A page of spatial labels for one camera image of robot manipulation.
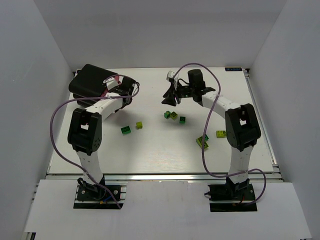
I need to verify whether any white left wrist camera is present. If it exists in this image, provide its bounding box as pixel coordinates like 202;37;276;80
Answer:
103;76;121;89

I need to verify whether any lime studded lego brick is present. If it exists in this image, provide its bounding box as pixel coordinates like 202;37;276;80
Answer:
215;130;227;138

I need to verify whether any lime hollow lego brick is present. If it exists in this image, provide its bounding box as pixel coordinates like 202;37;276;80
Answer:
169;111;178;120

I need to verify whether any black pink drawer organizer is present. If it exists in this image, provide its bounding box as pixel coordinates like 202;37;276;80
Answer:
68;64;117;108

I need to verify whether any lime long lego brick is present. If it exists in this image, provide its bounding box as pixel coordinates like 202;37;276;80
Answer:
195;136;209;150

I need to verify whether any green lego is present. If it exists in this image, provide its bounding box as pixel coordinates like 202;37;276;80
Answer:
200;135;209;142

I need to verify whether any lime 2x2 lego brick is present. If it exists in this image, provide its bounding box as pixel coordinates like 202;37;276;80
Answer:
136;121;143;129

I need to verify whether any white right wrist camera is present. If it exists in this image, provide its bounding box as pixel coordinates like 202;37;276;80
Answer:
166;70;178;82

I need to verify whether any green hollow lego brick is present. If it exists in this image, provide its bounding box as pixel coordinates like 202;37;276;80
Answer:
179;116;186;124

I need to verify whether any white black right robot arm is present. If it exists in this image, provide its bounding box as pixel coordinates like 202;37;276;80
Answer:
162;69;261;201

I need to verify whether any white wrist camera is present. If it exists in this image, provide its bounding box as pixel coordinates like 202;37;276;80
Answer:
166;70;178;82
103;76;121;89

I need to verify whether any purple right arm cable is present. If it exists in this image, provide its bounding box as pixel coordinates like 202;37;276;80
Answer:
174;62;267;205

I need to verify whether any green lego brick number two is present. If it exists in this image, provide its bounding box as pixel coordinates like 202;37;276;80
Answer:
164;111;171;119

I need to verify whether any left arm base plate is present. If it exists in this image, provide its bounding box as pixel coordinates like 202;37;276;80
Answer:
73;184;127;210

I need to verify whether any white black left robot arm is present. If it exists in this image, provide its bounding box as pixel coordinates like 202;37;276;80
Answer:
67;77;140;199

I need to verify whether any green 2x3 lego brick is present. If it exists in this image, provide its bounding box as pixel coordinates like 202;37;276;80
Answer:
120;125;132;135

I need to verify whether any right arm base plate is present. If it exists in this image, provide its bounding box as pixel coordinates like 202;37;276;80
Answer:
203;184;258;213

